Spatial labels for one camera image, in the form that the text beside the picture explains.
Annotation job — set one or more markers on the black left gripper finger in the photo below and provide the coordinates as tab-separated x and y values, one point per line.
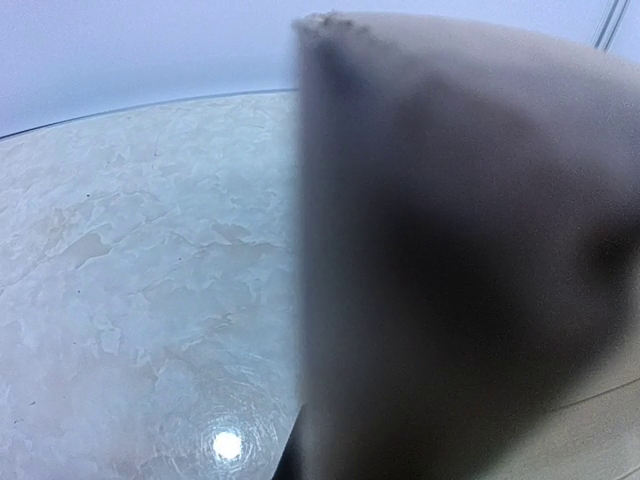
290	464

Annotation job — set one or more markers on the right aluminium frame post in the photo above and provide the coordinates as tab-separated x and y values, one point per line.
610	24

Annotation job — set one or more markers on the brown cardboard box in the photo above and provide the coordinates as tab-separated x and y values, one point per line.
468	236

